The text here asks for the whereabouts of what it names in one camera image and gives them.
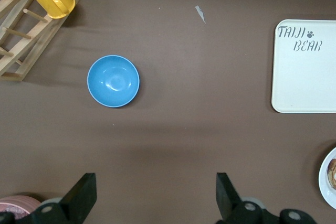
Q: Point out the wooden peg mug rack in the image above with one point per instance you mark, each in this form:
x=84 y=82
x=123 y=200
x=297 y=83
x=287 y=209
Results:
x=39 y=37

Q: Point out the brown table cover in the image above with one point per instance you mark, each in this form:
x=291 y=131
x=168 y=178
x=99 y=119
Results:
x=183 y=90

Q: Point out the blue bowl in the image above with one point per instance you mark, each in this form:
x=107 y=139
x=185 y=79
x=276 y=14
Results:
x=113 y=81

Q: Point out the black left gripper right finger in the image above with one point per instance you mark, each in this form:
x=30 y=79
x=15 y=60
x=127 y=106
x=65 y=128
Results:
x=227 y=200

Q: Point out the brown bread slice with egg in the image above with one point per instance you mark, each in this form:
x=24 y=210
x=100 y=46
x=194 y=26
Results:
x=331 y=174

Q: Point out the cream bear print tray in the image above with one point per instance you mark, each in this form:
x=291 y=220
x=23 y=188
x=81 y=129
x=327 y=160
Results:
x=302 y=77

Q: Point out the pink bowl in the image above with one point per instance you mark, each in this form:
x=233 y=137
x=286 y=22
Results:
x=26 y=203

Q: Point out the white round plate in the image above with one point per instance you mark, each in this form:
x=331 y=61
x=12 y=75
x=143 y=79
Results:
x=323 y=192

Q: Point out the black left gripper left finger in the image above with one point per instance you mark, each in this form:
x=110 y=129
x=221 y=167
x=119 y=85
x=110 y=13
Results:
x=78 y=197

